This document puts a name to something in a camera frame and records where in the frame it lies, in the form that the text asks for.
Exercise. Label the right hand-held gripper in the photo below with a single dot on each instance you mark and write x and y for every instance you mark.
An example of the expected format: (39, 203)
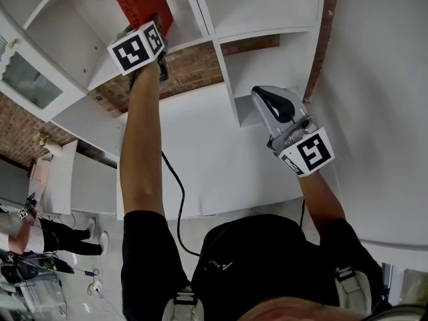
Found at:
(311, 150)

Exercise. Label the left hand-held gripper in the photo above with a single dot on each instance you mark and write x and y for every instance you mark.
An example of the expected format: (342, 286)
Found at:
(133, 50)

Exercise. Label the white shelf unit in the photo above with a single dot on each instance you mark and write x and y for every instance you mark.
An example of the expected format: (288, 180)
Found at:
(267, 8)

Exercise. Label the person's left forearm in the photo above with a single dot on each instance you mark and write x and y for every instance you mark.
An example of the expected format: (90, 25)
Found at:
(142, 139)

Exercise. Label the person's right forearm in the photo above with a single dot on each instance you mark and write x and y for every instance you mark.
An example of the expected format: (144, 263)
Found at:
(319, 199)

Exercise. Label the white glass-door cabinet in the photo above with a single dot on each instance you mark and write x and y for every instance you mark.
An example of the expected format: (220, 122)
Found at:
(33, 79)

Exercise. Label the small dried plant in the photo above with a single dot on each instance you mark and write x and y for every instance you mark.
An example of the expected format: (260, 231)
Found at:
(43, 139)

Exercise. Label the white low cabinet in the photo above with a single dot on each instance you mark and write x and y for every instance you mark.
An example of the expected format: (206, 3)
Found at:
(90, 182)

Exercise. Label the white power strip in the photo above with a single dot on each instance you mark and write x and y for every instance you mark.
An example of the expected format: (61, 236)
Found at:
(97, 285)

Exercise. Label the black bag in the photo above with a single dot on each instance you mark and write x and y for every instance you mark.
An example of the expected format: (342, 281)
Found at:
(20, 267)

